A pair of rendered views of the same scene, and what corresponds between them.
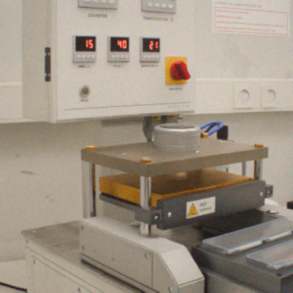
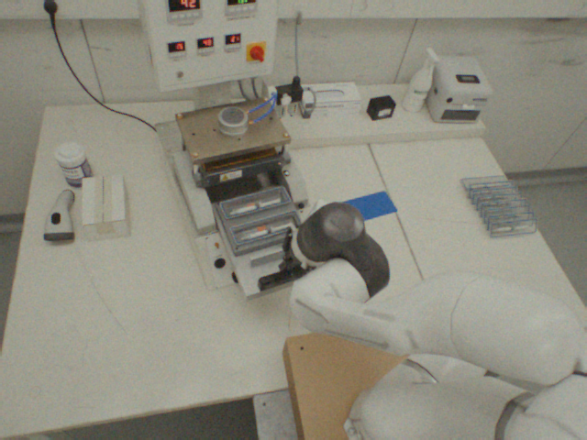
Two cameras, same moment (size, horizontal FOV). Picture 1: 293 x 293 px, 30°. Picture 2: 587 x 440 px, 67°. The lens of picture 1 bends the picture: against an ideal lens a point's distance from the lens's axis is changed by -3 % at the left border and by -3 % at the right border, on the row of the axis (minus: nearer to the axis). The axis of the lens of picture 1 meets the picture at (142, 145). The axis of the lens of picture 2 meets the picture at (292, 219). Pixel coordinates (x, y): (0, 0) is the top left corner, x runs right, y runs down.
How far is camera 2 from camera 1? 0.79 m
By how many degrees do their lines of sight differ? 46
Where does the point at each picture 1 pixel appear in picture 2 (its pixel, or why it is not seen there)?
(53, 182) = not seen: hidden behind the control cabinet
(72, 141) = not seen: hidden behind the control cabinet
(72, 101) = (171, 81)
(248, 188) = (269, 162)
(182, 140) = (230, 131)
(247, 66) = not seen: outside the picture
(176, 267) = (200, 216)
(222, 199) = (247, 170)
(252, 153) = (276, 143)
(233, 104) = (350, 11)
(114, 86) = (203, 68)
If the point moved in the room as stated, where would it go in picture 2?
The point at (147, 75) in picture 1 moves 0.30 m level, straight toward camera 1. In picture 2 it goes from (230, 58) to (185, 131)
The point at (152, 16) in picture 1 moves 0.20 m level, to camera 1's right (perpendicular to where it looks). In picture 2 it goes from (235, 16) to (314, 37)
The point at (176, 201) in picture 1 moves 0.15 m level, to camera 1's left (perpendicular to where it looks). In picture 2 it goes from (213, 175) to (159, 160)
